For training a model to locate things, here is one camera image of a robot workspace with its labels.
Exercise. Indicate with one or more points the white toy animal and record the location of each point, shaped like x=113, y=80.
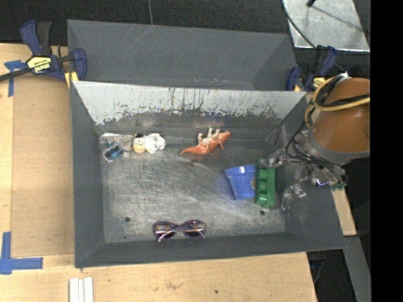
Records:
x=151, y=143

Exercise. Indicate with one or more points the green toy block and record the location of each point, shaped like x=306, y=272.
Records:
x=266, y=184

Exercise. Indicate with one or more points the orange toy dinosaur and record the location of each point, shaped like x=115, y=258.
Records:
x=207, y=145

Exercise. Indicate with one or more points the blue plastic cup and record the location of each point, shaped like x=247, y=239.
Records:
x=242, y=181

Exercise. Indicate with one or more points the clear plastic packet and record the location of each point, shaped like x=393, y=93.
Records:
x=113, y=146

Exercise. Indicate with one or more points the grey metal bin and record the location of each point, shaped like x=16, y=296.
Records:
x=176, y=184

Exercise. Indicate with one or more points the purple sunglasses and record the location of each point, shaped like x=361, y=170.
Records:
x=179, y=230

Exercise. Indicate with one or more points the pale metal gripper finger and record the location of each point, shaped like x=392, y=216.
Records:
x=277, y=159
x=292, y=193

